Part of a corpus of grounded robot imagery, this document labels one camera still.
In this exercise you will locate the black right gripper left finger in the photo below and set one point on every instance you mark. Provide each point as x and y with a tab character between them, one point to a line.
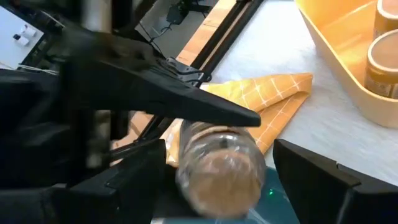
93	205

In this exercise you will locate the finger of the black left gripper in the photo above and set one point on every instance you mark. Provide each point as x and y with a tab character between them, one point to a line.
140	84

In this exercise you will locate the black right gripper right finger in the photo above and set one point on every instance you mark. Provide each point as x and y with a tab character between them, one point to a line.
326	193

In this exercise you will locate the yellow plastic bin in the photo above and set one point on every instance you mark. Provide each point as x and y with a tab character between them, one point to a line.
342	46

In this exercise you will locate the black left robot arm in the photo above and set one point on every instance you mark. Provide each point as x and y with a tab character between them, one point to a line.
56	18

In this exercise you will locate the white printed box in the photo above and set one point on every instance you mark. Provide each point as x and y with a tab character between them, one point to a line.
12	56

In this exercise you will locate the yellow checked cloth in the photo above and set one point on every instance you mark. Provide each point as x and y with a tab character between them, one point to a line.
280	93

